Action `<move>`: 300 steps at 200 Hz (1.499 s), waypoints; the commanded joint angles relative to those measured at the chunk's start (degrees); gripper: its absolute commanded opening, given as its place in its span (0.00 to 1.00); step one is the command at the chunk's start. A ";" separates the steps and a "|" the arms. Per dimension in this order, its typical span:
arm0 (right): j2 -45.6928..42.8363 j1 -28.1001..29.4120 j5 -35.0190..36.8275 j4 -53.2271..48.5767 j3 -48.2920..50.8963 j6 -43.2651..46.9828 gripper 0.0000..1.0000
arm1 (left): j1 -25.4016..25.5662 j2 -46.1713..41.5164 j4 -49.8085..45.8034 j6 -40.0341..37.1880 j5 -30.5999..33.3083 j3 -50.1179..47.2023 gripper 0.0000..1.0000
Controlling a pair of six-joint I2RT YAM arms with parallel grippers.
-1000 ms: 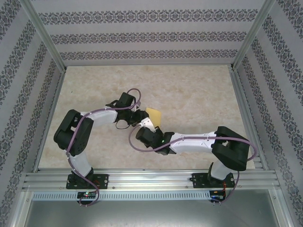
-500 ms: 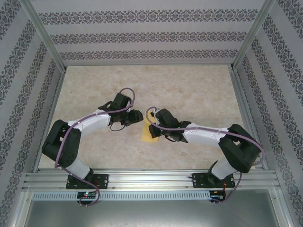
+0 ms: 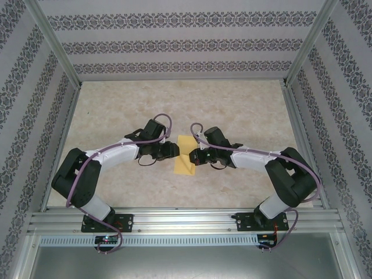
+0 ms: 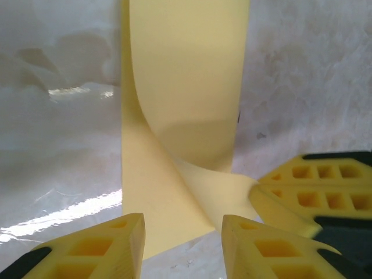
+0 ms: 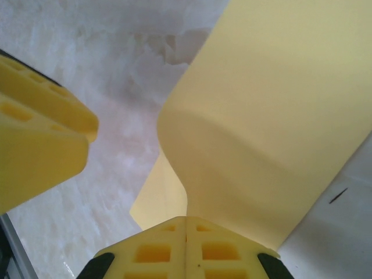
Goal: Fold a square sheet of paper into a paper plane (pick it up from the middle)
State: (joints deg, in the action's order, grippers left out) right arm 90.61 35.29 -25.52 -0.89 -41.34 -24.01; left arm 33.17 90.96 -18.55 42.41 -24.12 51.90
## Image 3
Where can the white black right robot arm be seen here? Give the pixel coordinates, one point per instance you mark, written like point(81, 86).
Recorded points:
point(250, 160)

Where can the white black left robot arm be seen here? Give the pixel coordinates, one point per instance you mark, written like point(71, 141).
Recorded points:
point(116, 158)

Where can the long aluminium mounting rail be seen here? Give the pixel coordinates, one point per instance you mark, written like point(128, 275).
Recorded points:
point(186, 221)

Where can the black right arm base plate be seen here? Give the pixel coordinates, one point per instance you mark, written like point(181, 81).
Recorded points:
point(245, 222)

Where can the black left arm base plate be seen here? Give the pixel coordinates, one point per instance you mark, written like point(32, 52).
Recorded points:
point(125, 222)

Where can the wide aluminium side rail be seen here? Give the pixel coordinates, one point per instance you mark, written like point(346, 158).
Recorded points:
point(303, 139)

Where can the narrow aluminium side rail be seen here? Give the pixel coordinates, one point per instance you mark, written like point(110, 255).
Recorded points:
point(62, 145)

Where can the aluminium frame post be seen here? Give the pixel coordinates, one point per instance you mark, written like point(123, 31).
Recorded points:
point(309, 43)
point(57, 43)

